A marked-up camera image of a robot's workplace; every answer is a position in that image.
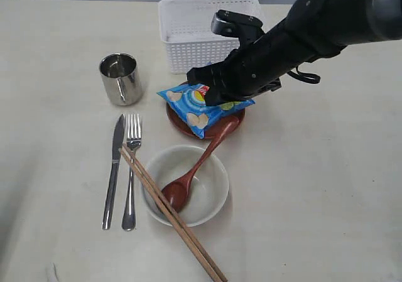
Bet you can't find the white plastic lattice basket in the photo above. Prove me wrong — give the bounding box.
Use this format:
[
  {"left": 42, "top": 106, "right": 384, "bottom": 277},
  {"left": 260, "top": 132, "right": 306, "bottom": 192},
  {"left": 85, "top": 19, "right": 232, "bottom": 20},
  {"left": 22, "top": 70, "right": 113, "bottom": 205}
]
[{"left": 158, "top": 0, "right": 264, "bottom": 74}]

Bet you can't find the silver metal fork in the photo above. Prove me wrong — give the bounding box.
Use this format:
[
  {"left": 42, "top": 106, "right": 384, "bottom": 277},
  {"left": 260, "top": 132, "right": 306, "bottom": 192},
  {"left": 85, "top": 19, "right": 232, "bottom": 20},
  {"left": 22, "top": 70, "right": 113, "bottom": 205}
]
[{"left": 122, "top": 114, "right": 142, "bottom": 231}]

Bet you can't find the silver metal table knife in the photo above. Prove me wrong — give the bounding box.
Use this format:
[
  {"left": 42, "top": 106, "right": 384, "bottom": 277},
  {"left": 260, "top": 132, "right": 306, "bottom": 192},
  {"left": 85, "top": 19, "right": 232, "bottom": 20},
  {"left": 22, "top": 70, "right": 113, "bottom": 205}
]
[{"left": 102, "top": 114, "right": 126, "bottom": 230}]

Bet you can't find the silver foil packet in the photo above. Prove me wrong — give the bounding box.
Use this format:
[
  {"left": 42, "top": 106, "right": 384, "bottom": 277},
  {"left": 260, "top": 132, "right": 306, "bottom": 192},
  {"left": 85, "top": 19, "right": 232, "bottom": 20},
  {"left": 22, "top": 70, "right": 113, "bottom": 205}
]
[{"left": 99, "top": 53, "right": 143, "bottom": 106}]

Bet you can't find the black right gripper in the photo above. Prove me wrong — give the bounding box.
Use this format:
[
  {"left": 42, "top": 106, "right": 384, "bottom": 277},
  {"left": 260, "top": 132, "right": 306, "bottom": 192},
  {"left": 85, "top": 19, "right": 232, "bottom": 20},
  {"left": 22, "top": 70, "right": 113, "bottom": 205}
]
[{"left": 187, "top": 28, "right": 314, "bottom": 106}]

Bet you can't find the brown wooden chopstick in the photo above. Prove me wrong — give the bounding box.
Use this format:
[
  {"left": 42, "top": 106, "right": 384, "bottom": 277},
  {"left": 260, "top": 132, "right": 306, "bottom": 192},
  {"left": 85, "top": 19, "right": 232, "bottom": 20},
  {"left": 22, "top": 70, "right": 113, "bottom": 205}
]
[
  {"left": 117, "top": 147, "right": 220, "bottom": 282},
  {"left": 120, "top": 144, "right": 228, "bottom": 281}
]

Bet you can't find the blue potato chips bag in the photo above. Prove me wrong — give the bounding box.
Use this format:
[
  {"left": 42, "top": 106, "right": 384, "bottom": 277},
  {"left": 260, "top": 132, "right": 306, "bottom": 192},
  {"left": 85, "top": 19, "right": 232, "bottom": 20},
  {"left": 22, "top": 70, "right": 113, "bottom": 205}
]
[{"left": 158, "top": 84, "right": 255, "bottom": 139}]

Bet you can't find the brown wooden spoon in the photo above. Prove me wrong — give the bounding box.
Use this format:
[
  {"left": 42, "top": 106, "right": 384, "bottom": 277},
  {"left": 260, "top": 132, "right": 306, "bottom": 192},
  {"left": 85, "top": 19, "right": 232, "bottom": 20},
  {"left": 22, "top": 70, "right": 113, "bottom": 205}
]
[{"left": 162, "top": 115, "right": 239, "bottom": 212}]

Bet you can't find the dark brown round plate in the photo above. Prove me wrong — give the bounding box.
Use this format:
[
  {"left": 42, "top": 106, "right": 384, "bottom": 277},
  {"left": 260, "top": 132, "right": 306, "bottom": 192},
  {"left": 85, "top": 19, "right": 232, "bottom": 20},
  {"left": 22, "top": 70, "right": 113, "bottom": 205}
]
[{"left": 166, "top": 102, "right": 245, "bottom": 139}]

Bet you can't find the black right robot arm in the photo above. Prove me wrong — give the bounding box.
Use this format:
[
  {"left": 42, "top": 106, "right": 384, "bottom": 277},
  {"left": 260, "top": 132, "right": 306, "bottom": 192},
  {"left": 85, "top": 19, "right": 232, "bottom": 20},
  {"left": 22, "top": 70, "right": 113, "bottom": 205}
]
[{"left": 187, "top": 0, "right": 401, "bottom": 106}]

